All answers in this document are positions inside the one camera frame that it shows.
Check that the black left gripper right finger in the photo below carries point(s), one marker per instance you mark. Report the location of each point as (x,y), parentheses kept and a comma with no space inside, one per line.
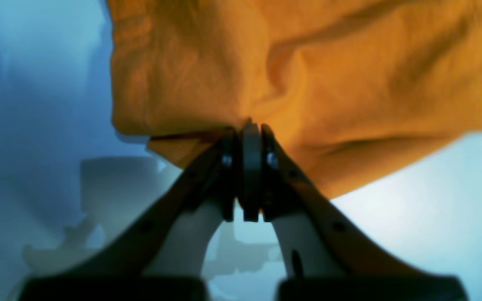
(327,258)

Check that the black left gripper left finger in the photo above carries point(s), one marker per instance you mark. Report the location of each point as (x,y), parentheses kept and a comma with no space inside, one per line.
(160,256)

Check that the orange t-shirt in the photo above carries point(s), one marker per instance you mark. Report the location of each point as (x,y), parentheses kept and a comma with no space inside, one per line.
(353,89)

